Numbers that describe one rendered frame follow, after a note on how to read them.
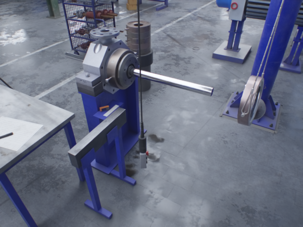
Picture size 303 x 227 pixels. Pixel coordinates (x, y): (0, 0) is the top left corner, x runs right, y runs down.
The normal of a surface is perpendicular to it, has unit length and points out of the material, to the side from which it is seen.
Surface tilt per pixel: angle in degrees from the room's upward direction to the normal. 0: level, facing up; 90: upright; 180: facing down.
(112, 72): 74
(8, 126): 0
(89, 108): 90
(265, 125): 0
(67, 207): 0
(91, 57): 45
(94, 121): 90
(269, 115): 90
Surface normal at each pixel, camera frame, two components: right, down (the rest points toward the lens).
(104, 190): 0.00, -0.80
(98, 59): -0.34, -0.19
